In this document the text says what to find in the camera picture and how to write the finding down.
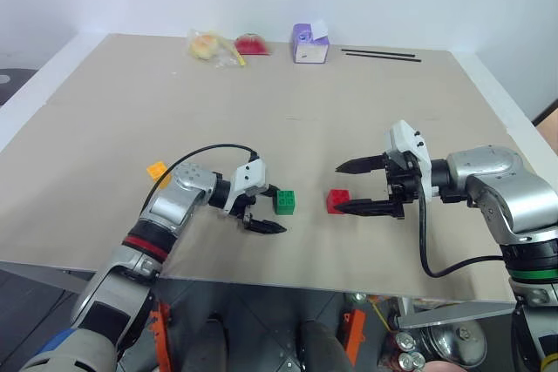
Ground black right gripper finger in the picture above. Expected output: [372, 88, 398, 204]
[334, 154, 388, 175]
[336, 199, 399, 219]

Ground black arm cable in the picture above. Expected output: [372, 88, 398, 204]
[146, 143, 262, 216]
[417, 179, 507, 279]

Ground green toy brick cube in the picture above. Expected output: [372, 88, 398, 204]
[273, 189, 298, 216]

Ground red toy brick cube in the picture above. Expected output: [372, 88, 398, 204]
[326, 188, 351, 215]

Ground thin black stick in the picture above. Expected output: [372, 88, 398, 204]
[344, 51, 423, 64]
[340, 48, 416, 60]

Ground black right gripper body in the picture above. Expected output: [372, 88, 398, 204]
[382, 150, 426, 220]

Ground yellow fruit in plastic bag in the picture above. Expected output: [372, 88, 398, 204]
[187, 29, 248, 70]

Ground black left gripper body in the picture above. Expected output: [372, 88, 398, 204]
[230, 187, 280, 228]

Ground red fruit in plastic bag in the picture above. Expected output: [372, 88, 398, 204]
[234, 32, 272, 57]

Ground purple white tissue box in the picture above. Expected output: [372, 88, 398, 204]
[291, 18, 331, 64]

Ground brown wooden furniture piece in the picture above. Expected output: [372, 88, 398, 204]
[532, 100, 558, 149]

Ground silver metal table bracket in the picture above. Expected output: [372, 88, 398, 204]
[393, 301, 519, 330]

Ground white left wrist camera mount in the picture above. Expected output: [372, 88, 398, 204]
[223, 158, 269, 216]

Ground orange toy brick cube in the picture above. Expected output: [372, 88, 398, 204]
[146, 160, 173, 190]

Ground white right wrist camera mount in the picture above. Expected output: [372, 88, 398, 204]
[388, 119, 439, 204]

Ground orange clamp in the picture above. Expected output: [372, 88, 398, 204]
[146, 301, 174, 372]
[341, 308, 367, 356]

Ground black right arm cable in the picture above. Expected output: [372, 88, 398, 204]
[417, 179, 507, 279]

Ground shiny round metal part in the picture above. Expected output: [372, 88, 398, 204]
[423, 318, 488, 368]

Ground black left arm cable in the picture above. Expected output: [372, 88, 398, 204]
[146, 143, 262, 216]

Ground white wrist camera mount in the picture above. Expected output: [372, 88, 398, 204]
[388, 119, 439, 204]
[223, 158, 269, 216]

